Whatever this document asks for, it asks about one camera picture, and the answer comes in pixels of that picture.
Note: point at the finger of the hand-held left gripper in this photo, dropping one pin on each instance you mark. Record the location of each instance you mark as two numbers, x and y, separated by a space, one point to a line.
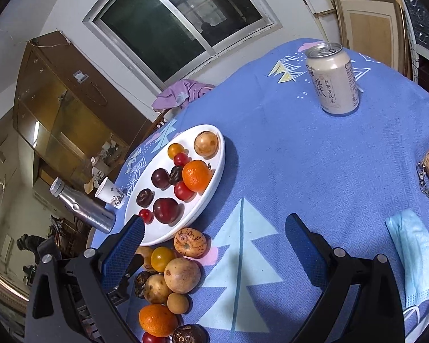
123 293

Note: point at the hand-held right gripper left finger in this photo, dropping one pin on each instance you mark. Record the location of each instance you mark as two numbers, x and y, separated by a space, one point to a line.
123 253

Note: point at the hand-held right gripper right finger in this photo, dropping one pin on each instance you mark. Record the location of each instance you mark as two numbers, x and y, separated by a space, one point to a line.
305 250

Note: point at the dark mangosteen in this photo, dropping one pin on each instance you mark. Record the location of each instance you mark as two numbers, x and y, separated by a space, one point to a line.
144 197
141 284
188 334
175 177

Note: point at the beige round fruit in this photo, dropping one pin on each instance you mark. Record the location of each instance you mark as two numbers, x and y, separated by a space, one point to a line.
182 275
146 257
206 144

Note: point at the blotchy beige fruit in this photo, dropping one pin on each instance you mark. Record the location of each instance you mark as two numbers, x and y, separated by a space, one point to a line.
155 289

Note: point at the small yellow orange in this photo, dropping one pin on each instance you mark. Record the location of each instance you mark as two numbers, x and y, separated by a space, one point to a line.
176 150
162 259

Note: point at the large orange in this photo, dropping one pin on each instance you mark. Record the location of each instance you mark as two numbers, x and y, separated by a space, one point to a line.
197 175
158 320

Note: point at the red cherry tomato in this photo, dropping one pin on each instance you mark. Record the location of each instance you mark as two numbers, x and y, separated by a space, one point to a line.
183 190
181 159
150 337
146 215

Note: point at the small brown fruit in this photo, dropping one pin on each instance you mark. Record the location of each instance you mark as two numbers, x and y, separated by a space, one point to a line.
177 303

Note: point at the dark red plum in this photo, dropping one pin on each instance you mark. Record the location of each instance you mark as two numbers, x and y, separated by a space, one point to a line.
161 178
166 210

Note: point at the striped pepino melon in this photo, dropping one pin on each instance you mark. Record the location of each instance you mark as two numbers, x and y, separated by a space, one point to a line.
190 242

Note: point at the white plate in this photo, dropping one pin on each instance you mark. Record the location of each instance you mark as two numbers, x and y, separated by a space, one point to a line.
200 203

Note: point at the stainless steel bottle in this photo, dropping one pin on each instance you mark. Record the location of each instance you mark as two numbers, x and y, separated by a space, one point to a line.
89 214

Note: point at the white paper cup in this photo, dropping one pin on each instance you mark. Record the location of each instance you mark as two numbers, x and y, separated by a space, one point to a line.
109 193

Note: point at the blue printed tablecloth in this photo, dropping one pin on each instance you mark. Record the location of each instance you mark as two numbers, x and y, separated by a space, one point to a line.
289 168

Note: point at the blue face mask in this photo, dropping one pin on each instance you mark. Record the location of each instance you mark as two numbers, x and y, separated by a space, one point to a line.
411 250

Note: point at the wooden glass cabinet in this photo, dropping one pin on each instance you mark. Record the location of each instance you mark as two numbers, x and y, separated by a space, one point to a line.
57 114

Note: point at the purple cloth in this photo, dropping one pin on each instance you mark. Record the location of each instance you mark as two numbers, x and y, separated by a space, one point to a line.
178 94

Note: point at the beige drink can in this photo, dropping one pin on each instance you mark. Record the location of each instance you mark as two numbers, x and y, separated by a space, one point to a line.
330 82

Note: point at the sliding window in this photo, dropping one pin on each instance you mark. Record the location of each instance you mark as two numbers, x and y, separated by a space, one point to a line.
164 25

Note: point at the white metal shelf rack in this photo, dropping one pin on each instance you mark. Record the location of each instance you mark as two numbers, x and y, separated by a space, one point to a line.
427 50

